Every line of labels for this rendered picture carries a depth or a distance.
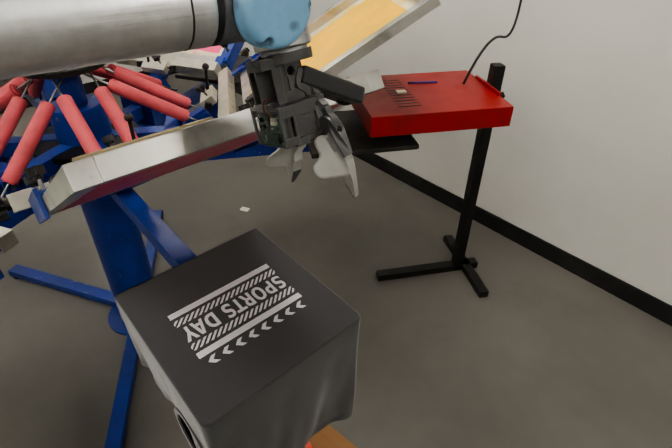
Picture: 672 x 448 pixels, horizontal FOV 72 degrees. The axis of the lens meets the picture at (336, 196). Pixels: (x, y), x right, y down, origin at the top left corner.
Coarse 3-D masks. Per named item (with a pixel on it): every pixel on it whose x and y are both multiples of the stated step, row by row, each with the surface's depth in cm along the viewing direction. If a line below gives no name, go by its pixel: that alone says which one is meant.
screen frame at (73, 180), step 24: (216, 120) 72; (240, 120) 74; (144, 144) 66; (168, 144) 68; (192, 144) 70; (216, 144) 72; (72, 168) 60; (96, 168) 62; (120, 168) 64; (144, 168) 66; (48, 192) 85; (72, 192) 61
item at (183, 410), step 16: (128, 320) 119; (144, 336) 112; (144, 352) 122; (160, 368) 107; (160, 384) 129; (176, 384) 102; (176, 400) 107; (176, 416) 116; (192, 416) 98; (192, 432) 106
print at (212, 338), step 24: (264, 264) 134; (216, 288) 126; (240, 288) 126; (264, 288) 126; (288, 288) 126; (192, 312) 119; (216, 312) 119; (240, 312) 119; (264, 312) 119; (288, 312) 119; (192, 336) 113; (216, 336) 113; (240, 336) 113; (216, 360) 107
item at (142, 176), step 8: (224, 144) 83; (200, 152) 80; (208, 152) 93; (176, 160) 76; (184, 160) 89; (152, 168) 73; (160, 168) 85; (168, 168) 101; (128, 176) 71; (136, 176) 81; (144, 176) 95; (152, 176) 116; (104, 184) 68; (112, 184) 78; (120, 184) 91; (128, 184) 109; (88, 192) 75; (96, 192) 87; (104, 192) 103; (112, 192) 127; (80, 200) 98; (88, 200) 119; (64, 208) 112
